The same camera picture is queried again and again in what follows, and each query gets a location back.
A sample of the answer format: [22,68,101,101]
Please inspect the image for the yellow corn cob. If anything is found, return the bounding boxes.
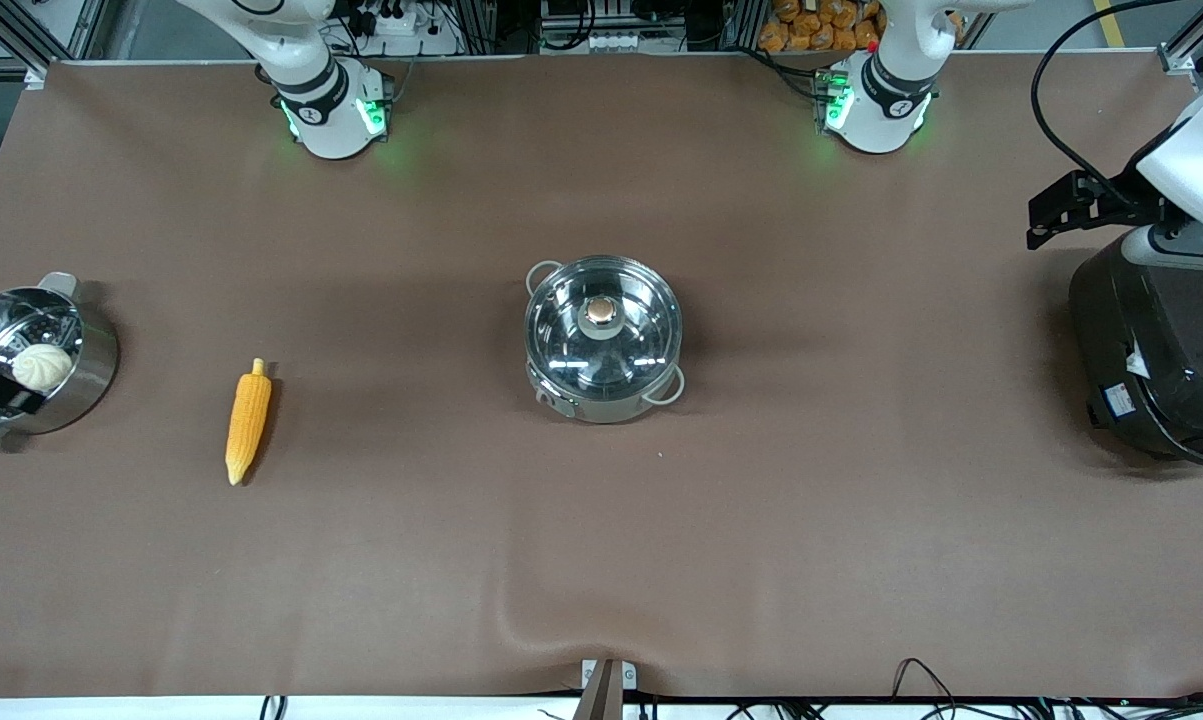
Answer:
[225,358,273,487]

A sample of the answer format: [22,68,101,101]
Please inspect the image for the glass pot lid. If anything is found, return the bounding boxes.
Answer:
[525,255,683,403]

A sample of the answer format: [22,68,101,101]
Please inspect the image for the steel steamer pot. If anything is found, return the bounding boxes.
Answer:
[0,272,120,451]

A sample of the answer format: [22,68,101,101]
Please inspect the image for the white steamed bun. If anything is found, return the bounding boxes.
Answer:
[13,343,75,393]

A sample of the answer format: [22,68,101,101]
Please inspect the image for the black rice cooker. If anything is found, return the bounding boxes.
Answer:
[1069,228,1203,473]

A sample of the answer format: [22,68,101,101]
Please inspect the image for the orange snack bags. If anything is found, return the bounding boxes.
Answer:
[758,0,884,54]

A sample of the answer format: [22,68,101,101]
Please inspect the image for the white power strip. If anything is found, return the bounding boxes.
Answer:
[346,0,420,37]

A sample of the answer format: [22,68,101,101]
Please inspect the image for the brown table mat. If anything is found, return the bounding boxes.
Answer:
[0,52,1203,699]

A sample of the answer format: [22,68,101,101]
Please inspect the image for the aluminium frame profile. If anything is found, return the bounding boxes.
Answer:
[0,0,112,83]
[1159,0,1203,77]

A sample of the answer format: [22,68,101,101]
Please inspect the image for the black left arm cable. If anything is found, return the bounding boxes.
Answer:
[1031,0,1192,206]

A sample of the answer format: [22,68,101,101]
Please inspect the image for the black floor cable bundle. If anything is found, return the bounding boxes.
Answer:
[731,658,1203,720]

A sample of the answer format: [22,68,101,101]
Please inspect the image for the steel pot with handles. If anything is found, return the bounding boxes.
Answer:
[525,255,685,425]

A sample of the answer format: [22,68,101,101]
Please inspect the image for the metal clamp bracket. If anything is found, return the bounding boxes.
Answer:
[581,658,638,693]

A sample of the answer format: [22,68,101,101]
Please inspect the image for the grey camera post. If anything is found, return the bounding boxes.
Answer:
[573,660,624,720]

